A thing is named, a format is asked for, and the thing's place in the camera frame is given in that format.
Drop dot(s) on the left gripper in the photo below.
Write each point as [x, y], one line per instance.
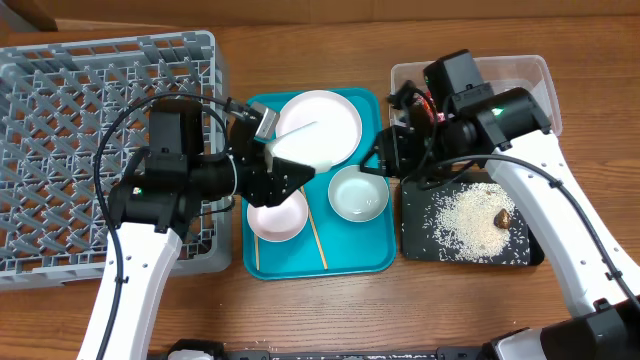
[257, 180]

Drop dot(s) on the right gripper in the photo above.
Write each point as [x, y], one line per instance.
[397, 160]

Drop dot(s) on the grey-green small bowl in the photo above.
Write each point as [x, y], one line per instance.
[357, 196]

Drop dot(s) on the pink small bowl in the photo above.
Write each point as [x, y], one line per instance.
[280, 223]

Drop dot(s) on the wooden chopstick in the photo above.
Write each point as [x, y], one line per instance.
[315, 231]
[257, 252]

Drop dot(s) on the red snack wrapper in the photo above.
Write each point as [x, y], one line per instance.
[427, 107]

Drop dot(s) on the white rice grains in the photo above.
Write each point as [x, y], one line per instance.
[459, 227]

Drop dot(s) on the brown food scrap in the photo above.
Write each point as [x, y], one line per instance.
[502, 219]

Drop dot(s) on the white paper napkin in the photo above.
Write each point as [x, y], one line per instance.
[307, 145]

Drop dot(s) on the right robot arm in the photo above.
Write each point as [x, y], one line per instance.
[509, 135]

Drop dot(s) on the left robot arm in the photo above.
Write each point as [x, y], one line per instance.
[201, 148]

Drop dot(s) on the black food waste tray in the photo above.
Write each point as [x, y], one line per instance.
[413, 202]

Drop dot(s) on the clear plastic waste bin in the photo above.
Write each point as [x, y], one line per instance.
[503, 73]

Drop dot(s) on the grey plastic dishwasher rack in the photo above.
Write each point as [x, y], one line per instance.
[57, 104]

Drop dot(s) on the large white round plate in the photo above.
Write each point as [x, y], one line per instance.
[335, 122]

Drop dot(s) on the teal plastic serving tray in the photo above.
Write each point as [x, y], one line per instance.
[349, 247]

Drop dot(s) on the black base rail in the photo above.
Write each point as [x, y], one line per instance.
[192, 349]

